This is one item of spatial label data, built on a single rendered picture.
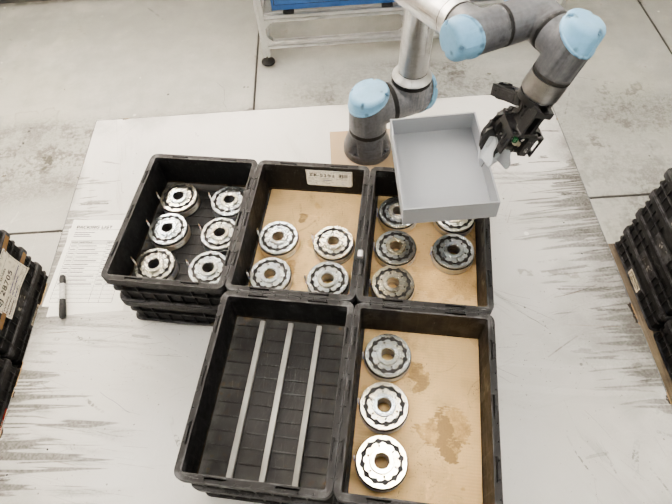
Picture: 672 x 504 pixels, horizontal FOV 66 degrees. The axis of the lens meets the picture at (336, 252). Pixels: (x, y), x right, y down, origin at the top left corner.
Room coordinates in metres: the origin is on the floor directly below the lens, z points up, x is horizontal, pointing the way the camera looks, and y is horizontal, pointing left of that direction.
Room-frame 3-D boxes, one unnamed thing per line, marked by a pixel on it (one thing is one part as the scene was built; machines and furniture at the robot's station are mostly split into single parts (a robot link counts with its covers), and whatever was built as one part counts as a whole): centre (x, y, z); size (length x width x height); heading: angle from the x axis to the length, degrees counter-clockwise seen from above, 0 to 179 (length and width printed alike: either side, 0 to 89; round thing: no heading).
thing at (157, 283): (0.81, 0.37, 0.92); 0.40 x 0.30 x 0.02; 169
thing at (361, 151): (1.18, -0.13, 0.78); 0.15 x 0.15 x 0.10
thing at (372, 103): (1.18, -0.14, 0.89); 0.13 x 0.12 x 0.14; 110
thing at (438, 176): (0.78, -0.25, 1.07); 0.27 x 0.20 x 0.05; 178
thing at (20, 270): (0.99, 1.17, 0.41); 0.31 x 0.02 x 0.16; 178
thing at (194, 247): (0.81, 0.37, 0.87); 0.40 x 0.30 x 0.11; 169
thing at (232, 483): (0.36, 0.15, 0.92); 0.40 x 0.30 x 0.02; 169
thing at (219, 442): (0.36, 0.15, 0.87); 0.40 x 0.30 x 0.11; 169
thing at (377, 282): (0.60, -0.13, 0.86); 0.10 x 0.10 x 0.01
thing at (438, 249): (0.68, -0.29, 0.86); 0.10 x 0.10 x 0.01
